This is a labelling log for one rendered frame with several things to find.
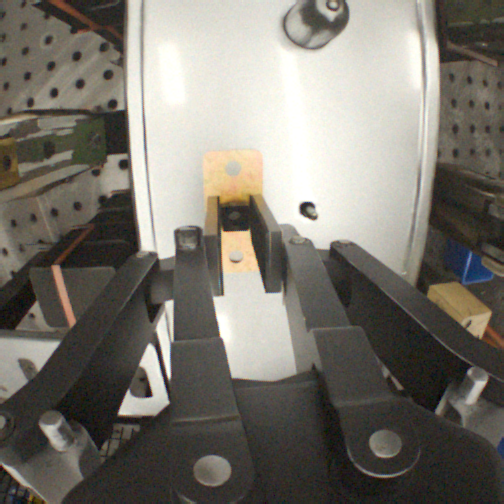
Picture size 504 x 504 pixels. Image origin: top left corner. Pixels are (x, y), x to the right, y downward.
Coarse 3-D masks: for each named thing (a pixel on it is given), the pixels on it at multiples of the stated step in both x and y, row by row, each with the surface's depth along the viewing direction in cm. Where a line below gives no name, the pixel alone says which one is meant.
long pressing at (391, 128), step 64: (128, 0) 15; (192, 0) 16; (256, 0) 16; (384, 0) 16; (128, 64) 17; (192, 64) 17; (256, 64) 18; (320, 64) 18; (384, 64) 18; (128, 128) 19; (192, 128) 19; (256, 128) 19; (320, 128) 20; (384, 128) 20; (192, 192) 21; (320, 192) 22; (384, 192) 22; (384, 256) 24; (256, 320) 25
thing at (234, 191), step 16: (208, 160) 20; (224, 160) 20; (240, 160) 20; (256, 160) 20; (208, 176) 20; (224, 176) 20; (240, 176) 20; (256, 176) 20; (208, 192) 20; (224, 192) 20; (240, 192) 21; (256, 192) 21; (224, 208) 20; (240, 208) 20; (224, 224) 20; (240, 224) 20; (224, 240) 22; (240, 240) 22; (224, 256) 22; (224, 272) 23
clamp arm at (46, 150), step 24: (48, 120) 14; (72, 120) 16; (96, 120) 18; (0, 144) 10; (24, 144) 12; (48, 144) 15; (72, 144) 16; (96, 144) 18; (0, 168) 10; (24, 168) 12; (48, 168) 14; (72, 168) 17; (0, 192) 11; (24, 192) 13
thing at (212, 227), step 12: (216, 204) 18; (216, 216) 16; (204, 228) 14; (216, 228) 14; (204, 240) 13; (216, 240) 13; (216, 252) 14; (216, 264) 14; (216, 276) 14; (216, 288) 14
